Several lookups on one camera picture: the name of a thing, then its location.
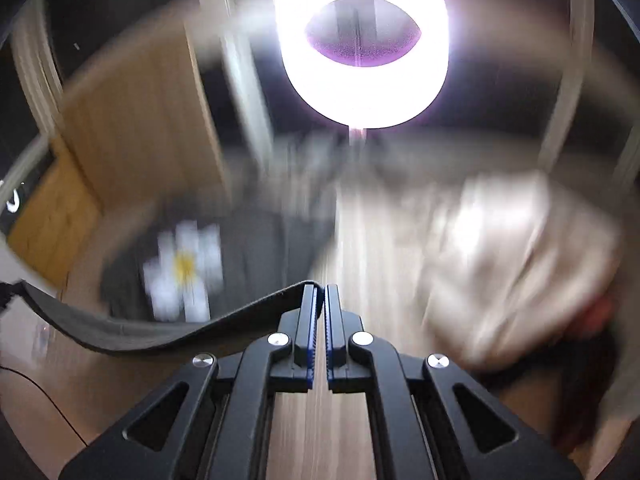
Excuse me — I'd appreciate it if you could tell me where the dark grey t-shirt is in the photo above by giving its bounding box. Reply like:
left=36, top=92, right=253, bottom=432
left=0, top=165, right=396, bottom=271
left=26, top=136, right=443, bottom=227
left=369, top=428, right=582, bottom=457
left=0, top=200, right=336, bottom=358

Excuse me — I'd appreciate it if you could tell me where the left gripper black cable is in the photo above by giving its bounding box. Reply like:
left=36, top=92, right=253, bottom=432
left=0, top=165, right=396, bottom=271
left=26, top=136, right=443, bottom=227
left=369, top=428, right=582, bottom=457
left=0, top=366, right=90, bottom=448

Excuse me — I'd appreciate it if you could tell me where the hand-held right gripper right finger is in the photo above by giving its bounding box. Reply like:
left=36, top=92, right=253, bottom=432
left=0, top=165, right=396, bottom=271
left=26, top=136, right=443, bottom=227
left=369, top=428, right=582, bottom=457
left=325, top=284, right=581, bottom=480

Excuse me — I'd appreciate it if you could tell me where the pile of clothes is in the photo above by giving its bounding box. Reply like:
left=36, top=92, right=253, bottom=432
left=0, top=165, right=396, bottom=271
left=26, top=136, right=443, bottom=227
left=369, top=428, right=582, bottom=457
left=415, top=170, right=631, bottom=461

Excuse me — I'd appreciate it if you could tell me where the beige plaid blanket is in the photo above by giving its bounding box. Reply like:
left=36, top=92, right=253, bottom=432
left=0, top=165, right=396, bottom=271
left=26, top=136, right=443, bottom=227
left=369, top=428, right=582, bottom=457
left=50, top=180, right=626, bottom=480

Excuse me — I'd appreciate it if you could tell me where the light wooden board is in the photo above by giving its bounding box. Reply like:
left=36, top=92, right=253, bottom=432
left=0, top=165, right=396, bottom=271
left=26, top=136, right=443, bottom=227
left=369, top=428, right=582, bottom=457
left=57, top=35, right=228, bottom=221

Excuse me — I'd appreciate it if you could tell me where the wooden plank panel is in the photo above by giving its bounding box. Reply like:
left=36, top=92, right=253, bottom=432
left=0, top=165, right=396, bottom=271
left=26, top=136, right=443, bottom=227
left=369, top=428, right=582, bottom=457
left=7, top=135, right=103, bottom=288

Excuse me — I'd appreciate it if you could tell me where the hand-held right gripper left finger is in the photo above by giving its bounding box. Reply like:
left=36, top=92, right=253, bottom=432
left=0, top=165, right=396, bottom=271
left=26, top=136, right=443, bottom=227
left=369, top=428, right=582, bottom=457
left=59, top=282, right=321, bottom=480

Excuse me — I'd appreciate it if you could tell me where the white ring light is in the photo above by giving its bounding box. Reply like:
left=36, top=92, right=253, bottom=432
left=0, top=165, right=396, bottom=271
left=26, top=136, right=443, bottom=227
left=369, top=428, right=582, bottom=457
left=274, top=0, right=451, bottom=129

